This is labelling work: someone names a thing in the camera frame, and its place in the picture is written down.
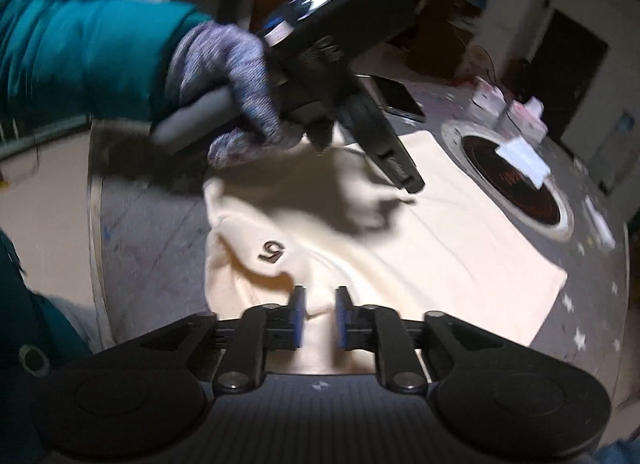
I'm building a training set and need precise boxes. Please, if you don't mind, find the left hand knit glove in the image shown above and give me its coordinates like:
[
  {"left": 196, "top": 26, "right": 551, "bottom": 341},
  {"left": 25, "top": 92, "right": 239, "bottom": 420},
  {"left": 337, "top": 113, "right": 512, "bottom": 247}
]
[{"left": 165, "top": 20, "right": 303, "bottom": 169}]

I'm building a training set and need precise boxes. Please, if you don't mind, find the teal jacket forearm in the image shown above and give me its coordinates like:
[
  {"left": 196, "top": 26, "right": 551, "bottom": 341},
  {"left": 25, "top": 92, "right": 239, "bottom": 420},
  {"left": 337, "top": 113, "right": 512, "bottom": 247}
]
[{"left": 1, "top": 0, "right": 209, "bottom": 132}]

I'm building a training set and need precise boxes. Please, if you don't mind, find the round induction cooktop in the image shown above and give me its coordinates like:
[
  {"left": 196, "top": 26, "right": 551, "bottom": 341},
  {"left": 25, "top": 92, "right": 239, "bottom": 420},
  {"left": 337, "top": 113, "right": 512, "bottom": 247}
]
[{"left": 440, "top": 120, "right": 574, "bottom": 242}]

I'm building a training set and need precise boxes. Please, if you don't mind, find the black smartphone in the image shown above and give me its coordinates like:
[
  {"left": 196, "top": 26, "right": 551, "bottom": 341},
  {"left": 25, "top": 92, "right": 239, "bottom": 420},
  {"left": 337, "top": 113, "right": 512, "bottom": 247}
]
[{"left": 370, "top": 74, "right": 426, "bottom": 123}]

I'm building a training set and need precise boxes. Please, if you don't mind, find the pink tissue box left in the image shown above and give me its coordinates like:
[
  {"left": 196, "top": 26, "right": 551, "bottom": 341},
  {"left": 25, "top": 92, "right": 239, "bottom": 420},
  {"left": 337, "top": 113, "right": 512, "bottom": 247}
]
[{"left": 472, "top": 76, "right": 506, "bottom": 116}]

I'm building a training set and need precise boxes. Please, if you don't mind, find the pink tissue box right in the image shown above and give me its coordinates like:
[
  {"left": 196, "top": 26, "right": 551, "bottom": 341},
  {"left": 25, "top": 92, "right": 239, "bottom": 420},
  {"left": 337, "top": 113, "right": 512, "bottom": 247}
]
[{"left": 497, "top": 97, "right": 548, "bottom": 145}]

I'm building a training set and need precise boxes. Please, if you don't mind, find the grey star tablecloth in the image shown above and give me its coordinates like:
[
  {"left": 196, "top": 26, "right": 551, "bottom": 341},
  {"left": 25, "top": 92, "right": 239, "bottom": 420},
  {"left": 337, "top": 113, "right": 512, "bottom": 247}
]
[{"left": 89, "top": 84, "right": 628, "bottom": 388}]

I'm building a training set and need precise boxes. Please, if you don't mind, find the cream white sweater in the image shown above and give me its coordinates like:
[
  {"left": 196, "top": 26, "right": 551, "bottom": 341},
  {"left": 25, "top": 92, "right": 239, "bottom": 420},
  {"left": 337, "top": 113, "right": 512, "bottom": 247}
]
[{"left": 203, "top": 132, "right": 567, "bottom": 374}]

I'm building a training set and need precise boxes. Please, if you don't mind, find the white folded cloth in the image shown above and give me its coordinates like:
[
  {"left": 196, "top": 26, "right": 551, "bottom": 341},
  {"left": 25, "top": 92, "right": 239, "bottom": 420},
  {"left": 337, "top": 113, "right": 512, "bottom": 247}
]
[{"left": 495, "top": 136, "right": 551, "bottom": 189}]

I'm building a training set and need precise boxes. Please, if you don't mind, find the white long box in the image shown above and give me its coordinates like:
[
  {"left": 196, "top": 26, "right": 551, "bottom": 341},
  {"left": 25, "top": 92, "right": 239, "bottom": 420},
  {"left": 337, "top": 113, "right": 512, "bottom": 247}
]
[{"left": 584, "top": 195, "right": 617, "bottom": 251}]

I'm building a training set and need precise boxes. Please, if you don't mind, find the pink tissue box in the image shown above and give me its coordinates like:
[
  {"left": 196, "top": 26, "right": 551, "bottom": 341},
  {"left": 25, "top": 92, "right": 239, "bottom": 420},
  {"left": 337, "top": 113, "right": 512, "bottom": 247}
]
[
  {"left": 497, "top": 97, "right": 548, "bottom": 145},
  {"left": 472, "top": 76, "right": 506, "bottom": 116}
]

